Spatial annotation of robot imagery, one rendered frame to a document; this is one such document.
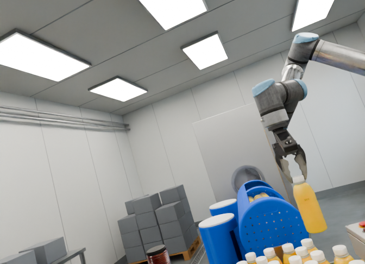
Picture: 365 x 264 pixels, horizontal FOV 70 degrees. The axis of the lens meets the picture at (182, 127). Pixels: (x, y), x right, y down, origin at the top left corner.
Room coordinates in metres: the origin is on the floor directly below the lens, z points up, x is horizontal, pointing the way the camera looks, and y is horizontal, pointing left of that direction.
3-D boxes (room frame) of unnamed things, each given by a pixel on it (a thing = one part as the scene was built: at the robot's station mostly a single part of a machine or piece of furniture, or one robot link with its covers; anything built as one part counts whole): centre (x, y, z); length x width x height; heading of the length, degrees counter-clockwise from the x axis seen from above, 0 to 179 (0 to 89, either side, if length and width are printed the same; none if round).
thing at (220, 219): (2.05, -0.04, 1.03); 0.28 x 0.28 x 0.01
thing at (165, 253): (0.83, 0.18, 1.23); 0.06 x 0.06 x 0.04
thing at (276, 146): (0.98, -0.34, 1.45); 0.09 x 0.08 x 0.12; 171
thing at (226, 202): (2.66, -0.16, 1.03); 0.28 x 0.28 x 0.01
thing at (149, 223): (5.23, 1.01, 0.59); 1.20 x 0.80 x 1.19; 74
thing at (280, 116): (0.97, -0.33, 1.54); 0.10 x 0.09 x 0.05; 81
